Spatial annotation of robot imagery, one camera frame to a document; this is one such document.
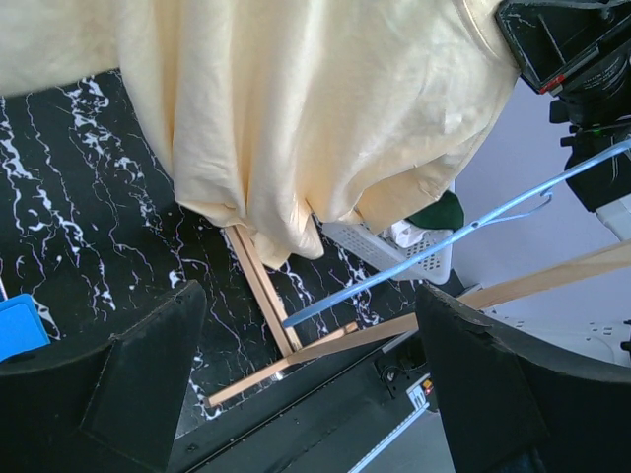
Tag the blue folder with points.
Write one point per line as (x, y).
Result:
(21, 328)

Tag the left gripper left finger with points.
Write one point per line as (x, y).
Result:
(108, 399)

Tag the light blue wire hanger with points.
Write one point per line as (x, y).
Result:
(497, 215)

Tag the white plastic basket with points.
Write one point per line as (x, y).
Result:
(382, 252)

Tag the green and white t shirt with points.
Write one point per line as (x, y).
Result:
(446, 214)

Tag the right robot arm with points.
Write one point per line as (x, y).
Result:
(597, 111)

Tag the wooden hanger stand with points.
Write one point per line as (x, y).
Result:
(349, 336)

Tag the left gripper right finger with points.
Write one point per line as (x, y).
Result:
(510, 402)

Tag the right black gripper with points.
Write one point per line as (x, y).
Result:
(557, 44)

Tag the black marbled mat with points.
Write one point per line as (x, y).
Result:
(90, 228)

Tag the cream yellow t shirt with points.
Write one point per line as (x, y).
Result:
(278, 115)

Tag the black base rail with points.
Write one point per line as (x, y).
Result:
(323, 417)

